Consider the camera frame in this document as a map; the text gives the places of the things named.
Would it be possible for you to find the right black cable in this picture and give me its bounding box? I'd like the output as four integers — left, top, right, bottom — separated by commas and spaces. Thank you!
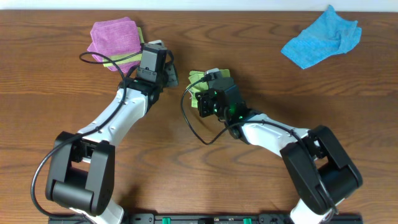
180, 76, 338, 218

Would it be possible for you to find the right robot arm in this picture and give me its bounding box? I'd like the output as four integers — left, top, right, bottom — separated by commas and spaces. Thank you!
195, 75, 363, 223

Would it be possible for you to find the folded green cloth in stack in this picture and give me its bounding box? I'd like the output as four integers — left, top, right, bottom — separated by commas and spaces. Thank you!
108, 27, 144, 70

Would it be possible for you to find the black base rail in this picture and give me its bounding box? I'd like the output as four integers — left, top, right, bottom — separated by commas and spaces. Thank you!
48, 213, 364, 224

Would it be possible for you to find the black cable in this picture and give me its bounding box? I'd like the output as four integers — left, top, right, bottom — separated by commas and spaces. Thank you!
180, 76, 338, 218
30, 51, 147, 224

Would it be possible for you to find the blue crumpled cloth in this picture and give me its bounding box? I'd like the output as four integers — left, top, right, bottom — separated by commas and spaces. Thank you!
281, 5, 362, 70

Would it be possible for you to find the bottom purple folded cloth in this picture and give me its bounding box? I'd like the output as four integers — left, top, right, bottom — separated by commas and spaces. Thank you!
86, 42, 144, 75

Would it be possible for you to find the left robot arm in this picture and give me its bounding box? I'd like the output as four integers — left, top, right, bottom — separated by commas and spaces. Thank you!
45, 40, 178, 223

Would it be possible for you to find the left black cable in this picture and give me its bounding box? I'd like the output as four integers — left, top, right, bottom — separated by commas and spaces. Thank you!
30, 51, 147, 224

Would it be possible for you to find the purple folded cloth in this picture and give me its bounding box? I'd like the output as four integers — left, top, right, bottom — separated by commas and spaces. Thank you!
88, 17, 141, 56
86, 42, 144, 75

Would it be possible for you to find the top purple folded cloth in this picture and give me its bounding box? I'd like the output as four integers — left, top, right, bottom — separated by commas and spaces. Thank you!
88, 17, 141, 56

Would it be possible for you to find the green microfibre cloth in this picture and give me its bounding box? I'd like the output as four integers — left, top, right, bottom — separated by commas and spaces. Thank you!
187, 69, 230, 108

